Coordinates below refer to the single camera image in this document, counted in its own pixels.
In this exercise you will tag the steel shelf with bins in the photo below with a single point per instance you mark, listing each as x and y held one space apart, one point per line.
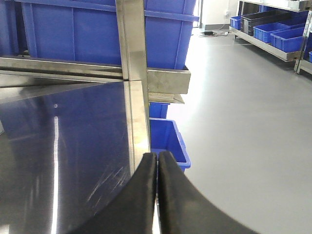
289 40

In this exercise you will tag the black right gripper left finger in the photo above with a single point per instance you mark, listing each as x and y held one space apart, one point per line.
132 210

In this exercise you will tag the large blue bin right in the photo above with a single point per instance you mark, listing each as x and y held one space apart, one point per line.
86 31

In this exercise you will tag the blue bin on floor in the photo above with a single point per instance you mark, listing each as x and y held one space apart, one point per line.
165 135

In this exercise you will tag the stainless steel rack frame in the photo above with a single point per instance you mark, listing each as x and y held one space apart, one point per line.
141 85

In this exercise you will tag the black tray on shelf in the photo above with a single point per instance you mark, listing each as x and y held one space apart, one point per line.
249 21

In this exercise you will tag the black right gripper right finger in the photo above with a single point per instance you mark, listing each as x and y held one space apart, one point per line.
184 210

